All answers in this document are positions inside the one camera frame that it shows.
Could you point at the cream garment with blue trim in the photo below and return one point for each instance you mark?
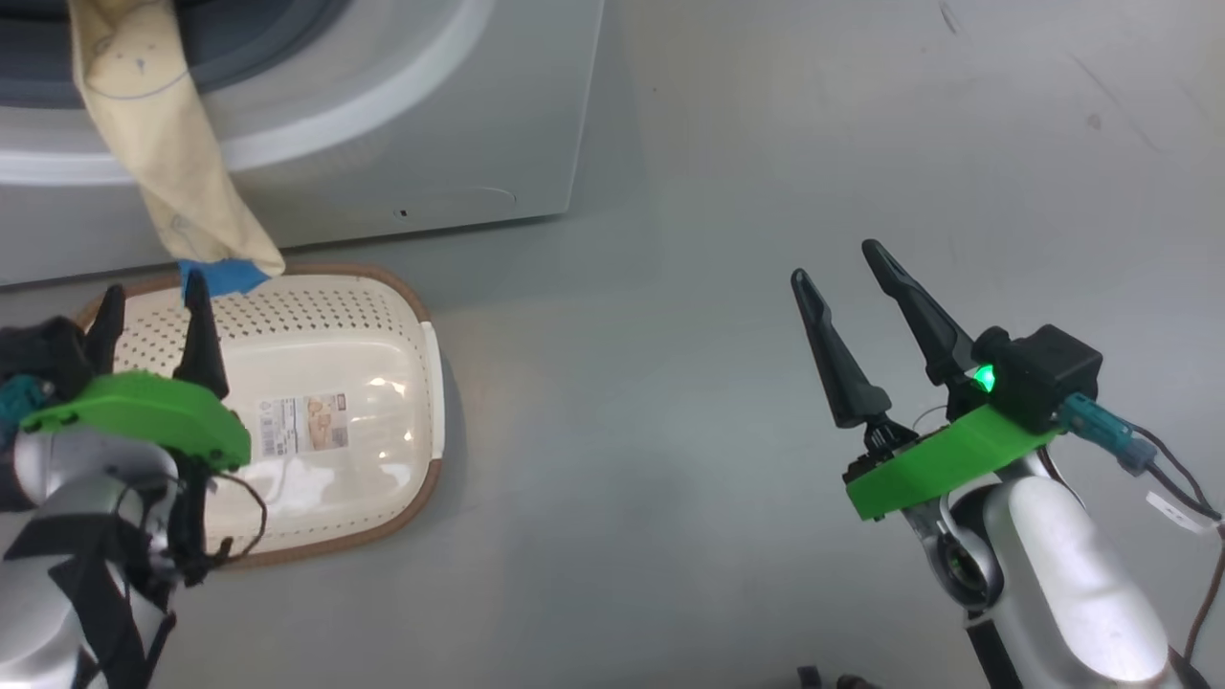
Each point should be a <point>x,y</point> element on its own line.
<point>172,144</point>

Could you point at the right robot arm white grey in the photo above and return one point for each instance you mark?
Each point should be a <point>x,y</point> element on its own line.
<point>1062,574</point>

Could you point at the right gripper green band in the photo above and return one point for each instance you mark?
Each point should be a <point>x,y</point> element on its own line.
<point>938,464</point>

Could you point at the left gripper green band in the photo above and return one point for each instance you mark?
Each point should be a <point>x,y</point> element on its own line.
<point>144,407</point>

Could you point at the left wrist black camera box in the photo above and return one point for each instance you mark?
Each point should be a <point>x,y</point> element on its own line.
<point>43,354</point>

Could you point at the cream plastic laundry basket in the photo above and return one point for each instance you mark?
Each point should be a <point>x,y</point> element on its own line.
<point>345,344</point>

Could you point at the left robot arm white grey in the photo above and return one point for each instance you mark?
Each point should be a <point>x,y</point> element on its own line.
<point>67,574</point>

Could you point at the paper product label sticker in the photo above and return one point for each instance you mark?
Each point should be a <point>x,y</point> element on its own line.
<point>304,425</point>

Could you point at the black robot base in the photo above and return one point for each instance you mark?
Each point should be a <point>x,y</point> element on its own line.
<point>833,679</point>

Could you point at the white front-load washing machine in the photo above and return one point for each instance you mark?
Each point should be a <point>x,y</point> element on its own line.
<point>431,115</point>

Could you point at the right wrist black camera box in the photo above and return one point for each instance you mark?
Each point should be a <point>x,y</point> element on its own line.
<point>1043,373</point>

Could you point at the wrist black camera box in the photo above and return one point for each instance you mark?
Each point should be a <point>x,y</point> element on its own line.
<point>1043,373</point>
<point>43,354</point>

